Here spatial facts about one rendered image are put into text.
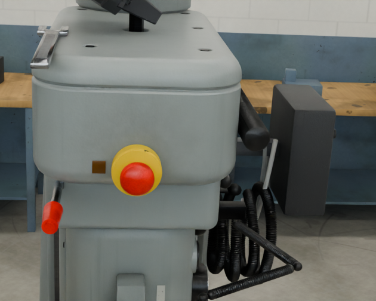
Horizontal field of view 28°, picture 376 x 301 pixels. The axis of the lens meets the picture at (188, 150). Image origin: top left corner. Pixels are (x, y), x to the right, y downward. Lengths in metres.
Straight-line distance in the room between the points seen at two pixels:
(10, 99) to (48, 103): 3.77
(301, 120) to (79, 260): 0.49
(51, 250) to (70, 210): 0.59
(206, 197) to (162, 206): 0.06
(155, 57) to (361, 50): 4.77
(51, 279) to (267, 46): 4.00
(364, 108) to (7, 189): 2.36
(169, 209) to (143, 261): 0.11
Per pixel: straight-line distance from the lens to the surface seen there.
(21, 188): 5.04
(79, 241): 1.10
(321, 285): 4.47
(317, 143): 1.38
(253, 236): 1.16
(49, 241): 1.61
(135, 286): 1.07
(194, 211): 1.03
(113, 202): 1.02
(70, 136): 0.90
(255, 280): 1.04
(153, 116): 0.89
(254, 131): 0.94
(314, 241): 5.00
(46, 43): 0.92
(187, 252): 1.12
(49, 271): 1.64
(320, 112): 1.37
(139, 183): 0.86
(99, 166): 0.90
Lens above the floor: 2.07
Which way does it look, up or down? 18 degrees down
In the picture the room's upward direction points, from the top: 3 degrees clockwise
